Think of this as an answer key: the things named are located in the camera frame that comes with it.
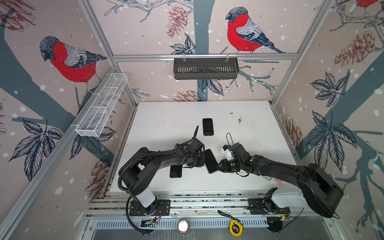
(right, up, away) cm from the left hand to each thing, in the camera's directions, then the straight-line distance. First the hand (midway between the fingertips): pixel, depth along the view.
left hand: (204, 164), depth 86 cm
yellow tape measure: (+13, -23, -20) cm, 33 cm away
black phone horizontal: (+4, 0, +1) cm, 4 cm away
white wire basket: (-56, +34, -7) cm, 66 cm away
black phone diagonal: (+4, +20, +20) cm, 29 cm away
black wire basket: (+2, +63, +17) cm, 65 cm away
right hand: (+7, -2, -3) cm, 8 cm away
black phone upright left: (-17, -4, -1) cm, 17 cm away
